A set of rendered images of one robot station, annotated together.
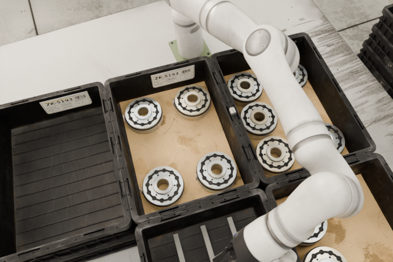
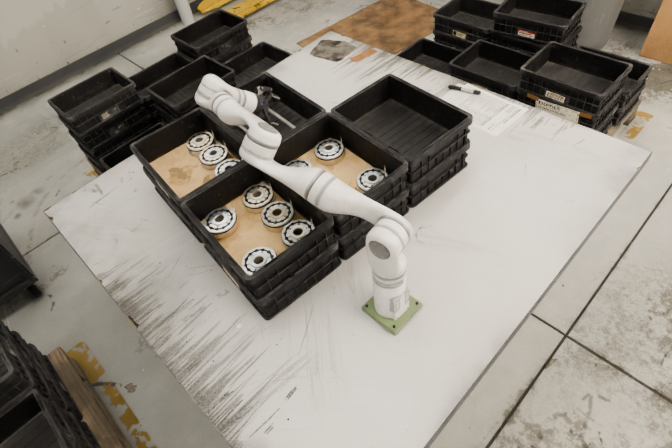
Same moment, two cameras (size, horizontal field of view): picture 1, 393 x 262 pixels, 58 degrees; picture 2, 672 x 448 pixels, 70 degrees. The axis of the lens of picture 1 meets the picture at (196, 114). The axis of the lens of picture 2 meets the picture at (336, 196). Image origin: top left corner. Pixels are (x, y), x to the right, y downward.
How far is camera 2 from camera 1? 1.54 m
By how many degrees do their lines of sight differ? 73
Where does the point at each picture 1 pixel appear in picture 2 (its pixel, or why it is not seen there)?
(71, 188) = (391, 132)
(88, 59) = (492, 249)
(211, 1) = (328, 178)
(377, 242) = (182, 185)
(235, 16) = (299, 170)
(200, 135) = not seen: hidden behind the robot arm
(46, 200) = (401, 122)
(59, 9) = not seen: outside the picture
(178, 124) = not seen: hidden behind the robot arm
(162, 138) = (350, 179)
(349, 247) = (200, 176)
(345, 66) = (204, 370)
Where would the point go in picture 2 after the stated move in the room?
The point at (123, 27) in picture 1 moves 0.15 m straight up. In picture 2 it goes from (492, 305) to (499, 275)
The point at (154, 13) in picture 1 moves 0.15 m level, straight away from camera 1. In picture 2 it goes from (474, 344) to (517, 390)
